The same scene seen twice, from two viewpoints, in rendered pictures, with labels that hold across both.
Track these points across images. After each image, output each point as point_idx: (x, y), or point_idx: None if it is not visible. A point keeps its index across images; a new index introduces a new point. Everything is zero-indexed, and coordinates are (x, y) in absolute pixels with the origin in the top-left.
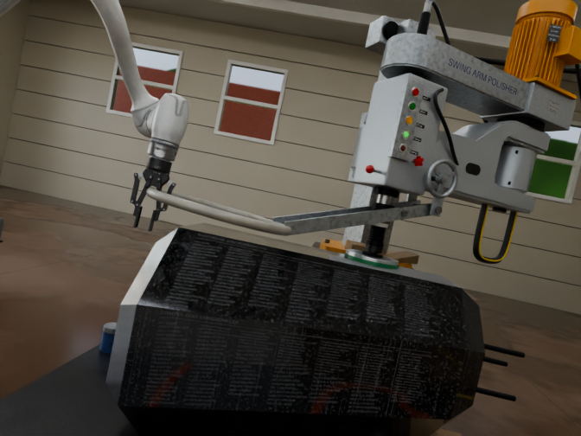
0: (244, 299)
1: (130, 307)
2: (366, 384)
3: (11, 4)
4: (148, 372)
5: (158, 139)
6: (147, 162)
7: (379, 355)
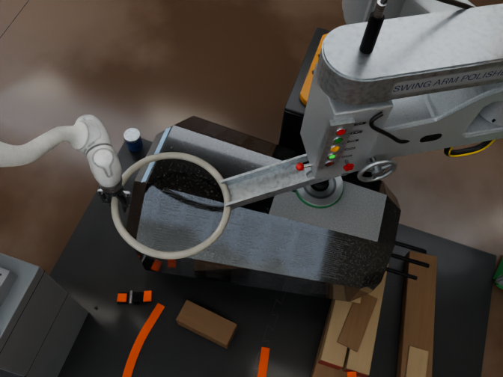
0: None
1: None
2: (291, 286)
3: None
4: (156, 265)
5: (103, 186)
6: None
7: (299, 281)
